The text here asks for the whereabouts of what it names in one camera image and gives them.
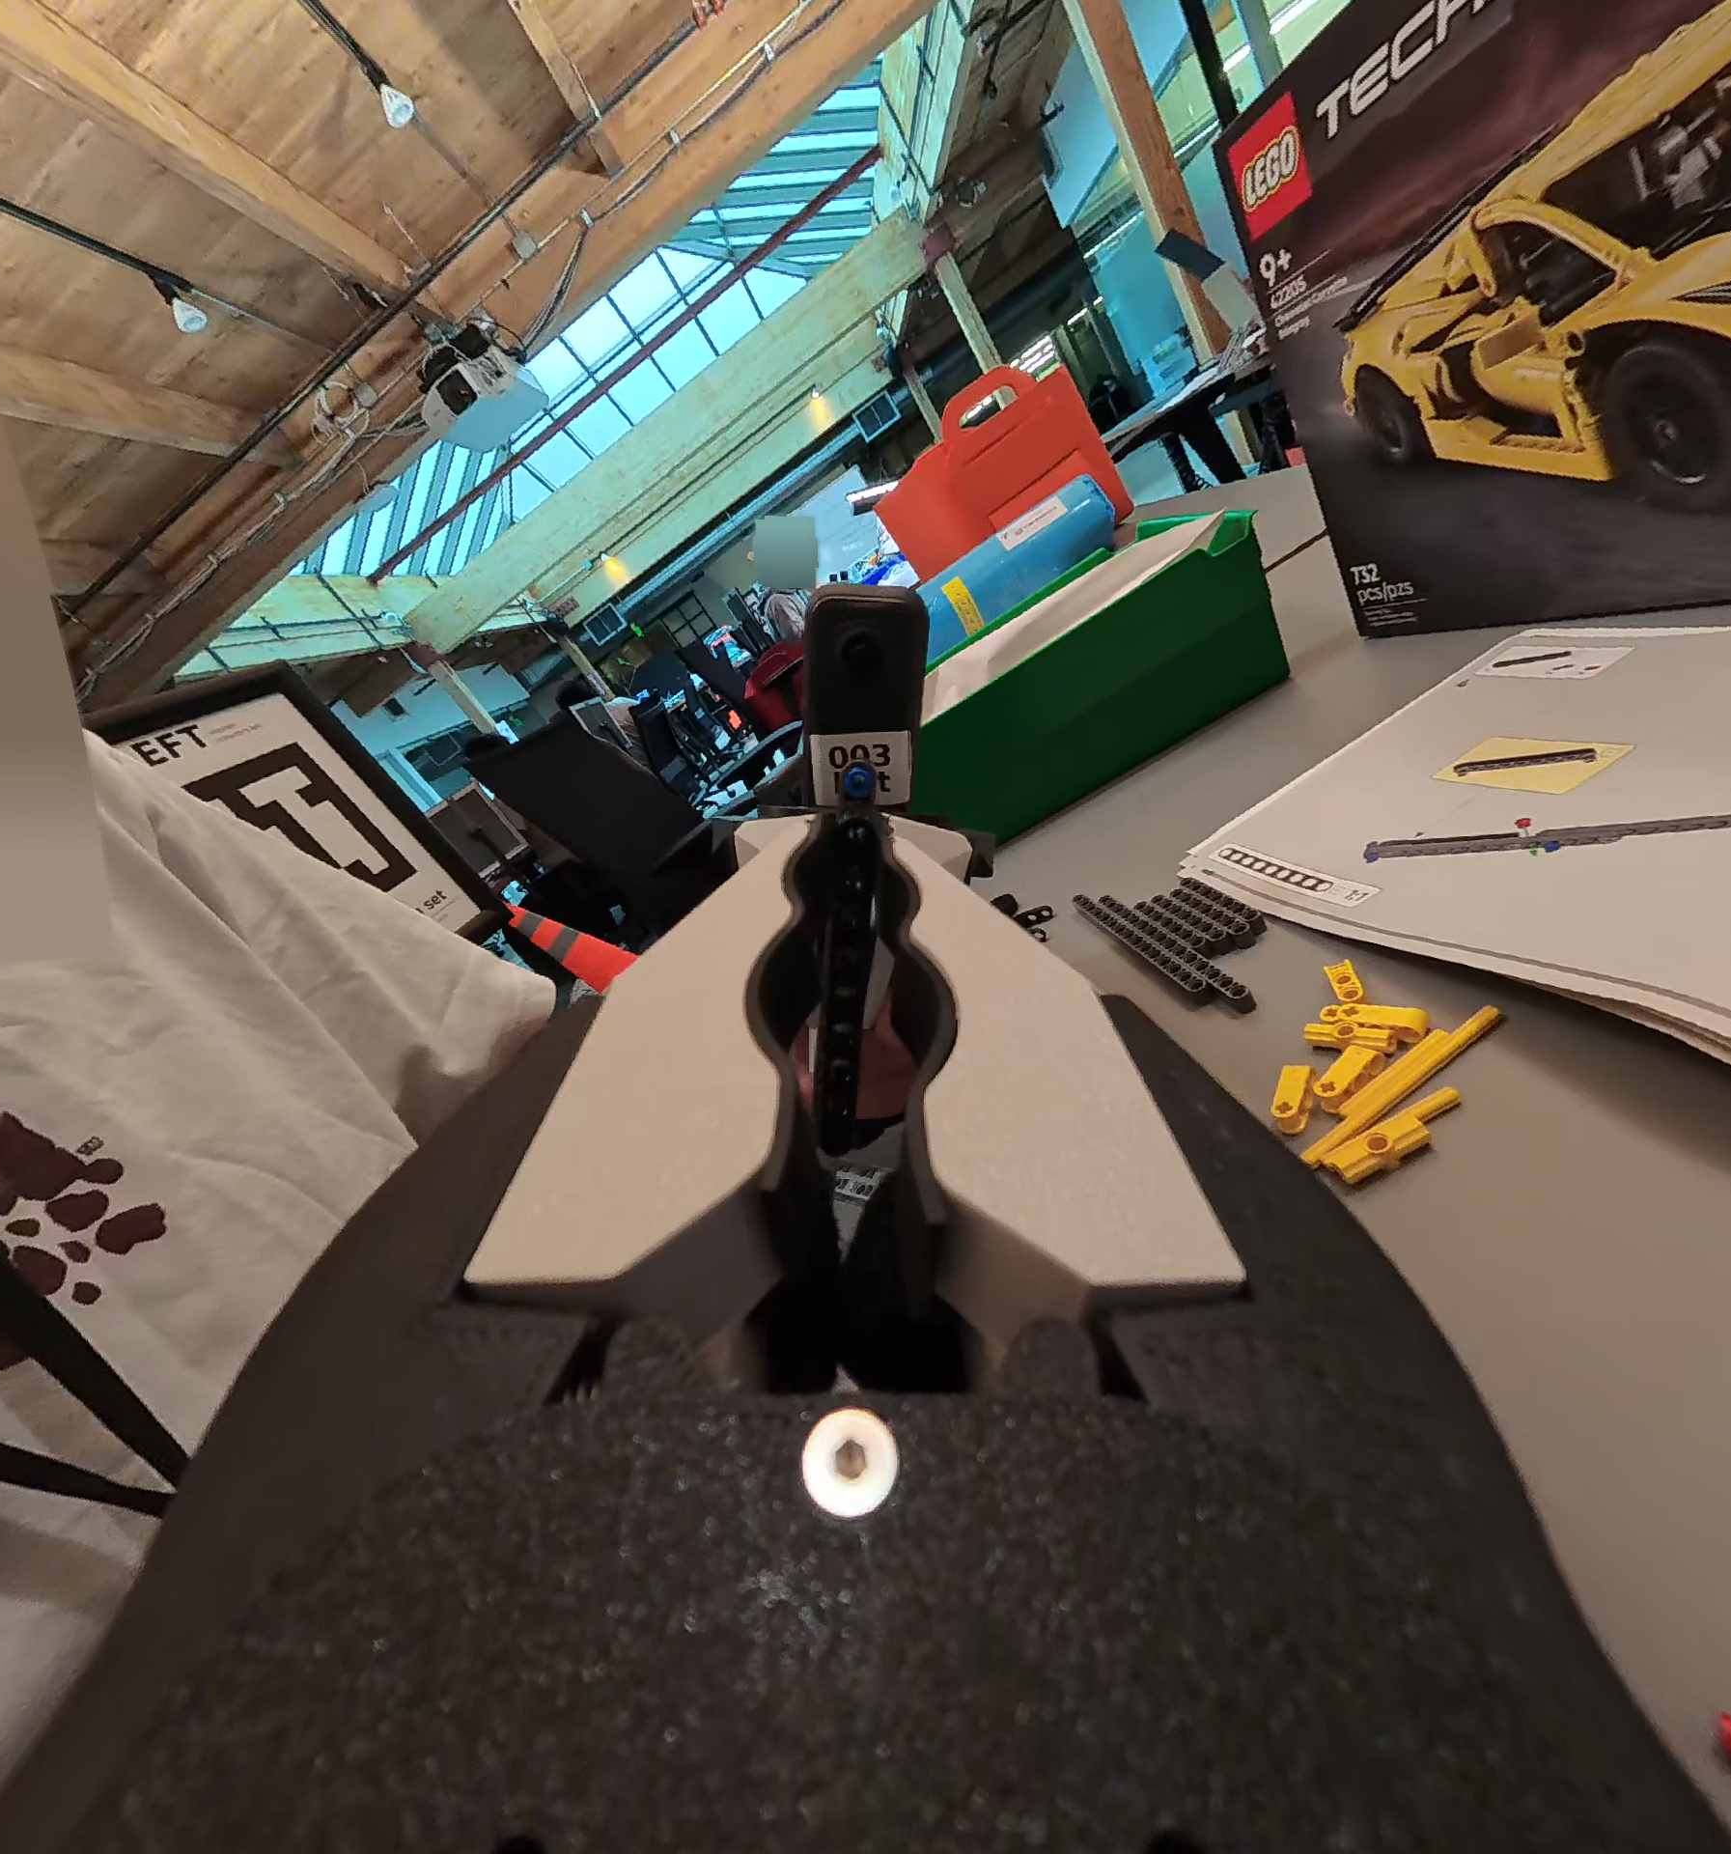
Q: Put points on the black framed sign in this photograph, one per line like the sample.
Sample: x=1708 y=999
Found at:
x=301 y=811

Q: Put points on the toy car set box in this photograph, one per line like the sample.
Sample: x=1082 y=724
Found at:
x=1387 y=550

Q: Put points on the green plastic bin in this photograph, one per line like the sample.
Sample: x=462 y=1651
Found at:
x=1126 y=724

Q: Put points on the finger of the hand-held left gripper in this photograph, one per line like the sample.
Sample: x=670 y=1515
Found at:
x=951 y=847
x=760 y=841

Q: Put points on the black office chair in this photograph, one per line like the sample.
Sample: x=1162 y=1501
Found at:
x=591 y=811

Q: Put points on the white instruction booklet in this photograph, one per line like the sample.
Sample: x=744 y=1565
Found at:
x=1532 y=927

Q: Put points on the white paper liner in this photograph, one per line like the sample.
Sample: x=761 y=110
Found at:
x=1068 y=622

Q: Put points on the blue plastic roll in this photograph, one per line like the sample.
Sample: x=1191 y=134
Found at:
x=1082 y=515

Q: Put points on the pile of yellow toy pieces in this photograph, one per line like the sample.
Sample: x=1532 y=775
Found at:
x=1373 y=1022

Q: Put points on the small yellow toy beam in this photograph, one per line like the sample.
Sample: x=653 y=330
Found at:
x=1292 y=1100

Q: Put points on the orange carry case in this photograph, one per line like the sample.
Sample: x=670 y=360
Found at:
x=1009 y=465

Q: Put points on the pile of small black connectors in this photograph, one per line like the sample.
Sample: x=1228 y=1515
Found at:
x=1021 y=916

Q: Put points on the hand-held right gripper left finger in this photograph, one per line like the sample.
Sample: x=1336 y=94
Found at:
x=618 y=1145

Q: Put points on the long black toy beam assembly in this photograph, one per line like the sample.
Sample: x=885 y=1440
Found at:
x=847 y=986

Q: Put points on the ceiling spot lamp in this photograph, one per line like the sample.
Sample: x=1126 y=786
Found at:
x=399 y=104
x=190 y=311

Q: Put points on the white ceiling projector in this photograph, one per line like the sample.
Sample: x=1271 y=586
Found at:
x=482 y=397

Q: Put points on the orange grey striped object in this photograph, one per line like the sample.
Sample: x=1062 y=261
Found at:
x=577 y=955

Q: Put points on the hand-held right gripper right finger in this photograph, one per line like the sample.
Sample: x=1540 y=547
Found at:
x=1099 y=1145

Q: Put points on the stack of black toy beams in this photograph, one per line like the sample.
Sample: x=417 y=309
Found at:
x=1170 y=942

